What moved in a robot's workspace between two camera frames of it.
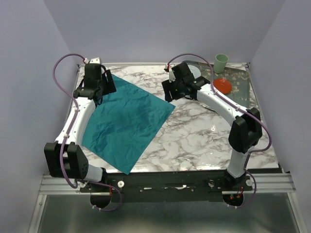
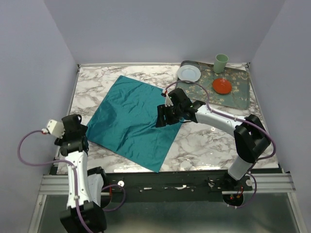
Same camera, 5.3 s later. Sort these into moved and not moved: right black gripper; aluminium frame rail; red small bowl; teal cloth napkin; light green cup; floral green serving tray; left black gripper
Moved: left black gripper; teal cloth napkin; right black gripper
Not moved: red small bowl; aluminium frame rail; floral green serving tray; light green cup
